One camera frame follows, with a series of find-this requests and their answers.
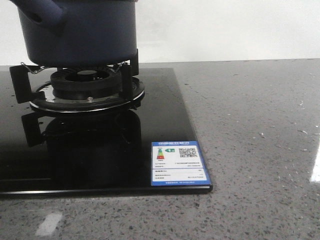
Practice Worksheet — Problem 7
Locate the dark blue cooking pot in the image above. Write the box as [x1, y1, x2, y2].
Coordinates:
[13, 0, 137, 68]

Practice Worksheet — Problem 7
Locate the black metal pot support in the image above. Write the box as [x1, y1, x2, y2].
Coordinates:
[9, 54, 145, 115]

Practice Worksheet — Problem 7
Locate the black glass gas stove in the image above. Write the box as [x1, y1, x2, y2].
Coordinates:
[0, 66, 213, 198]

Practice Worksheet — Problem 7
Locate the blue energy label sticker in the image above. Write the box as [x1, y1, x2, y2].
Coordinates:
[150, 140, 211, 187]

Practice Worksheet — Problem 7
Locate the black round gas burner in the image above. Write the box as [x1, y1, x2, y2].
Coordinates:
[50, 67, 122, 100]

